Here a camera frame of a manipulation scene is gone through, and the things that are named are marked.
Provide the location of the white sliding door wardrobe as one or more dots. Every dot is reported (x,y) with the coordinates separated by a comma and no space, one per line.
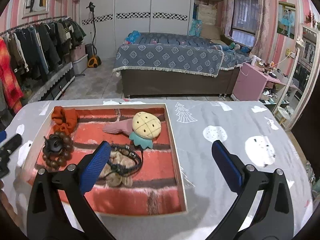
(108,22)

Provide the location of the pink fabric hair bow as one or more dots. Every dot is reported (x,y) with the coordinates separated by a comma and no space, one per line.
(121,126)

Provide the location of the black plastic hair claw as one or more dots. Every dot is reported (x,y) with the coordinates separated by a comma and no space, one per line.
(53,144)

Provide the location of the white tray red brick liner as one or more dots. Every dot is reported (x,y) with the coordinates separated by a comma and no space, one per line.
(157,189)

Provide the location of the bed with blue patterned cover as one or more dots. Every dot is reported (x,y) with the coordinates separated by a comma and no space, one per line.
(167,64)

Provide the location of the orange fabric scrunchie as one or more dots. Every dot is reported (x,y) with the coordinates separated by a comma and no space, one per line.
(65,120)

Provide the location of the white storage box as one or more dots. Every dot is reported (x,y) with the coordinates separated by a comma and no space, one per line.
(80,65)

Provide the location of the window with pink curtains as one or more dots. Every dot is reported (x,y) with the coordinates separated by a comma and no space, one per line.
(246,21)

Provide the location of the pineapple plush hair clip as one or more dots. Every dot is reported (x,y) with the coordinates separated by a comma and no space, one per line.
(146,128)

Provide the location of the wedding photo poster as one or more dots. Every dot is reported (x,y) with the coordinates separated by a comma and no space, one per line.
(286,19)

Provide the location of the grey polar bear tablecloth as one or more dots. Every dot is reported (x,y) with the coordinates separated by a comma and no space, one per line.
(246,128)

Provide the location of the pink bedside cabinet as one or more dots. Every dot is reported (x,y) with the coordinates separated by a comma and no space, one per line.
(251,83)

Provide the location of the beige fluffy scrunchie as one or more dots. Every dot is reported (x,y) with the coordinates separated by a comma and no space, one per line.
(114,174)

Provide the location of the clothes rack with hanging clothes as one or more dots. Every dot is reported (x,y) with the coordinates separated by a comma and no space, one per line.
(38,61)

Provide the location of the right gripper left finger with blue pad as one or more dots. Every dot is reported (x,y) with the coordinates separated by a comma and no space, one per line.
(46,217)

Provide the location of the white framed standing mirror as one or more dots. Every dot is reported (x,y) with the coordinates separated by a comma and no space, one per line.
(296,88)

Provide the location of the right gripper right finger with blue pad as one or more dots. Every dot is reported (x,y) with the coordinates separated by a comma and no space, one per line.
(263,206)

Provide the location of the yellow black garment steamer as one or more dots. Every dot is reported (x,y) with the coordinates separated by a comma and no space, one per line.
(94,60)

